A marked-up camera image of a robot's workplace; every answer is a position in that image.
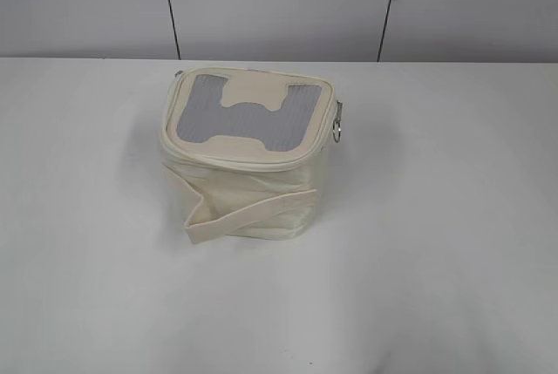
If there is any cream zippered bag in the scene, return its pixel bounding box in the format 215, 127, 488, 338
160, 67, 338, 244

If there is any silver zipper pull with ring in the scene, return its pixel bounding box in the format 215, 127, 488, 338
332, 101, 343, 143

